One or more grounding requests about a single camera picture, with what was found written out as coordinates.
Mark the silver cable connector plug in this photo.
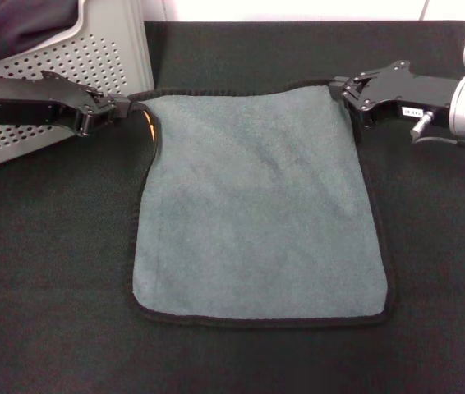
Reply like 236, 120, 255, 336
410, 109, 438, 140

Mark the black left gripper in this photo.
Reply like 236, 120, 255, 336
0, 70, 131, 137

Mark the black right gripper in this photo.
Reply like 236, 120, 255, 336
329, 60, 463, 129

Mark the grey and yellow towel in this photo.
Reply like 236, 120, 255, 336
125, 77, 394, 329

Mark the grey perforated storage box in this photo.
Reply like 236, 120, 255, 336
0, 0, 155, 174

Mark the black tablecloth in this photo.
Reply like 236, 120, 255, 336
0, 20, 465, 394

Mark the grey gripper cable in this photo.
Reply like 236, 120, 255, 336
412, 134, 465, 152

